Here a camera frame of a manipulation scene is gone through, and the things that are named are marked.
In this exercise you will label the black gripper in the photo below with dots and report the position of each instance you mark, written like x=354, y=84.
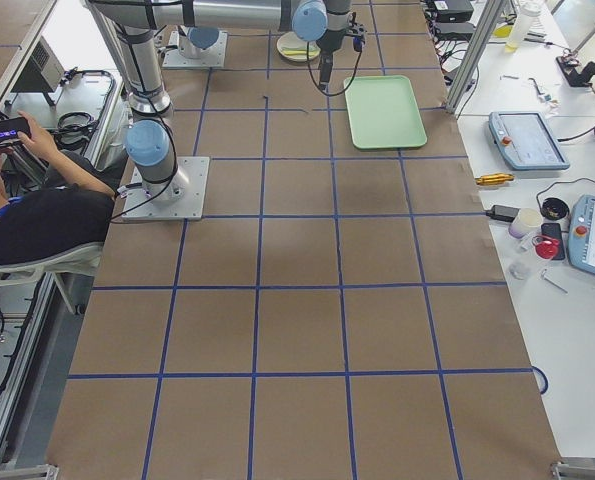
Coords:
x=328, y=45

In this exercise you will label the white round plate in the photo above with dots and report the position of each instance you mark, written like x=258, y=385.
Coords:
x=291, y=41

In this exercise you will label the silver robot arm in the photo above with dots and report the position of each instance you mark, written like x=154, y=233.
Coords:
x=149, y=147
x=325, y=23

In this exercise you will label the mint green tray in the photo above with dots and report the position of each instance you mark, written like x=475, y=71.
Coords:
x=383, y=113

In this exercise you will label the upper teach pendant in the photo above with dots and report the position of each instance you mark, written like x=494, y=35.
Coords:
x=525, y=141

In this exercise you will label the teach pendant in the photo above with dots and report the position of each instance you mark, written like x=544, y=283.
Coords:
x=581, y=238
x=525, y=141

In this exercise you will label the black power adapter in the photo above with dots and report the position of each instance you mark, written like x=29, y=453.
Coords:
x=502, y=213

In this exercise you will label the white plastic cup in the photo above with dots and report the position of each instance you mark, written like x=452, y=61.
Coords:
x=526, y=220

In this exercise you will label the red round object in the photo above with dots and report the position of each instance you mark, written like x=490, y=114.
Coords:
x=546, y=247

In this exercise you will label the white office chair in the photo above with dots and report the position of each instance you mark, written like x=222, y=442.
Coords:
x=81, y=260

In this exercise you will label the lower teach pendant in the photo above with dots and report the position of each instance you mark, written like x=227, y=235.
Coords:
x=581, y=238

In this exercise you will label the seated person black shirt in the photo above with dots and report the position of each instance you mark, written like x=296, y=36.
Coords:
x=73, y=206

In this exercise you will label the black smartphone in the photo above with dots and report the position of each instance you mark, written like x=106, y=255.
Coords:
x=10, y=129

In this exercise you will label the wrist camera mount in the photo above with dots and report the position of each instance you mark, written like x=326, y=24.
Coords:
x=356, y=37

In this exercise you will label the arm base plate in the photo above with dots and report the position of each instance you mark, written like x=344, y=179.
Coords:
x=182, y=199
x=182, y=54

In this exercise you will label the aluminium frame post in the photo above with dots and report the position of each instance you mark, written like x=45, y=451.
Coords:
x=483, y=30

